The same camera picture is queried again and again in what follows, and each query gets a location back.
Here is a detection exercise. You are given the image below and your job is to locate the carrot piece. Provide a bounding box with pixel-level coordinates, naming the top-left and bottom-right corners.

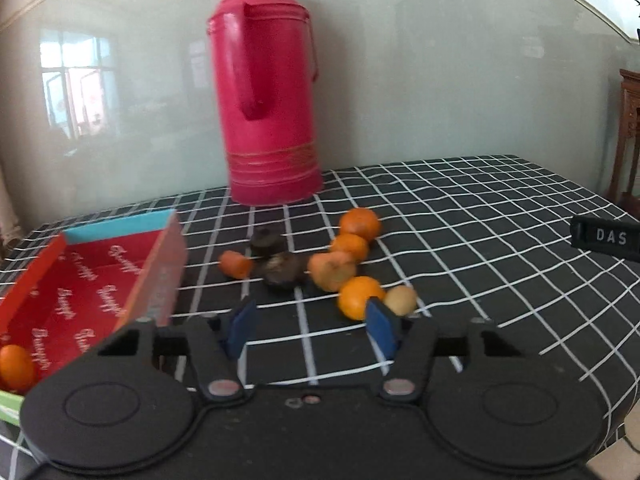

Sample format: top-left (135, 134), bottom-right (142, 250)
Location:
top-left (218, 250), bottom-right (254, 280)

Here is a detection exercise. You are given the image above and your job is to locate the large orange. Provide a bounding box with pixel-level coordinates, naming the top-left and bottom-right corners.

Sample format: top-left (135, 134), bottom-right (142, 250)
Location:
top-left (0, 344), bottom-right (35, 393)

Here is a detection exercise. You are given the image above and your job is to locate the yellow green small fruit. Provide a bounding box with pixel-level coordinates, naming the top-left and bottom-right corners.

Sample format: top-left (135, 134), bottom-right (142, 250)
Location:
top-left (383, 285), bottom-right (418, 316)

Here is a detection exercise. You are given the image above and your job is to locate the orange middle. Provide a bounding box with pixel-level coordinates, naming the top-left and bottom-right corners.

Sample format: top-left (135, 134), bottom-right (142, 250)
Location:
top-left (337, 275), bottom-right (386, 321)

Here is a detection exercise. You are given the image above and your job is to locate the dark mangosteen front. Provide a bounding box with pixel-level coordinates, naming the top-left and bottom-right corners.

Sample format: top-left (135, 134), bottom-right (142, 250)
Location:
top-left (262, 252), bottom-right (305, 290)

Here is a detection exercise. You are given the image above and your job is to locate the dark mangosteen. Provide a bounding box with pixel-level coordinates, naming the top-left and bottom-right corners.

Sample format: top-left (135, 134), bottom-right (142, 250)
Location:
top-left (250, 228), bottom-right (286, 258)
top-left (262, 252), bottom-right (305, 290)

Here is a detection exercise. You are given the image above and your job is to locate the yellow orange cut fruit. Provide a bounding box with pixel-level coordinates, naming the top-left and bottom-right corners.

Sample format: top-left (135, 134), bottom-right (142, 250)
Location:
top-left (307, 252), bottom-right (357, 292)

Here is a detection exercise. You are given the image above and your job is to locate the dark mangosteen back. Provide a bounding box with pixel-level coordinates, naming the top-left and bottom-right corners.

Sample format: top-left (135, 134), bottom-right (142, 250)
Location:
top-left (250, 228), bottom-right (286, 258)

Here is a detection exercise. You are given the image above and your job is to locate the black white checked tablecloth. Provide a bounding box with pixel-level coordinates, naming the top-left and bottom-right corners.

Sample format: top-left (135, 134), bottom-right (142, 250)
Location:
top-left (0, 154), bottom-right (640, 480)

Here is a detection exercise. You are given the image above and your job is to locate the small orange upper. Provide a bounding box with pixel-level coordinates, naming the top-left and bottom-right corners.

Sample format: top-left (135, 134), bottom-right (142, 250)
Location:
top-left (329, 233), bottom-right (369, 263)

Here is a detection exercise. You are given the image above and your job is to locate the orange far top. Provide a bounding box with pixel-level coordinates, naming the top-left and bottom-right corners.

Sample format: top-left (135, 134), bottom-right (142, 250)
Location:
top-left (340, 208), bottom-right (382, 243)

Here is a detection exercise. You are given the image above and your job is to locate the colourful red cardboard tray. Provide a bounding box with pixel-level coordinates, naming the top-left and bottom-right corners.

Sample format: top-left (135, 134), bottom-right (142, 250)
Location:
top-left (1, 209), bottom-right (188, 382)

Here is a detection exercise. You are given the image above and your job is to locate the beige curtain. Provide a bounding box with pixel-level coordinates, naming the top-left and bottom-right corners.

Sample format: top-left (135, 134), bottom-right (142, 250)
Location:
top-left (0, 171), bottom-right (24, 258)

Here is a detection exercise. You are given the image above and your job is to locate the brown wooden side stand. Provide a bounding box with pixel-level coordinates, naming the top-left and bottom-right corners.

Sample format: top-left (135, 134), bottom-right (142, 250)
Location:
top-left (606, 68), bottom-right (639, 218)

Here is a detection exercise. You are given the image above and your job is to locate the pink thermos flask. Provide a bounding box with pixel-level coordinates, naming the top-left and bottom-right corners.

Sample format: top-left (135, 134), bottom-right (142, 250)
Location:
top-left (207, 0), bottom-right (322, 207)

